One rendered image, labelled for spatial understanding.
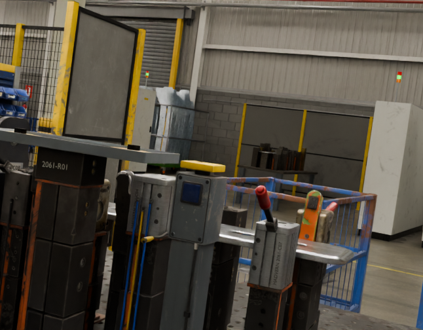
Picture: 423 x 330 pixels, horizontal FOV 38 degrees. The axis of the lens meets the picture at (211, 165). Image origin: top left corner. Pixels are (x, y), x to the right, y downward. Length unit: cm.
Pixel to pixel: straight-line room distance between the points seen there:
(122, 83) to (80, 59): 59
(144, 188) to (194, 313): 30
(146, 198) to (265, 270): 28
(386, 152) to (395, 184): 48
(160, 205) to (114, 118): 386
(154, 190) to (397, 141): 803
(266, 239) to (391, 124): 808
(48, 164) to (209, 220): 32
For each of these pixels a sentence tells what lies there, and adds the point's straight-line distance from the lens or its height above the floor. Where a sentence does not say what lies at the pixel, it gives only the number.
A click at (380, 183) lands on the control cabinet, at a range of 917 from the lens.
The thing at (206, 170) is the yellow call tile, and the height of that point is 115.
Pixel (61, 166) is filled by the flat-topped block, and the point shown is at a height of 112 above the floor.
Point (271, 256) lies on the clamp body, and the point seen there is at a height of 100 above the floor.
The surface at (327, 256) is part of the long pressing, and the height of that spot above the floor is 100.
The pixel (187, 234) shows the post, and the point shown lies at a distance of 101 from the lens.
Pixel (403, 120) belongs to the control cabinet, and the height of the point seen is 176.
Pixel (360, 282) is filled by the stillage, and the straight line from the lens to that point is 431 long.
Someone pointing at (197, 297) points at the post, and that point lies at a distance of 103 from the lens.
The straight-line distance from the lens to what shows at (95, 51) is 477.
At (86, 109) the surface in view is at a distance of 474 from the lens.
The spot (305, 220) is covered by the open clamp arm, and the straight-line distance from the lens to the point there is 145.
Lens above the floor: 121
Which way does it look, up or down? 3 degrees down
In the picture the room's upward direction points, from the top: 8 degrees clockwise
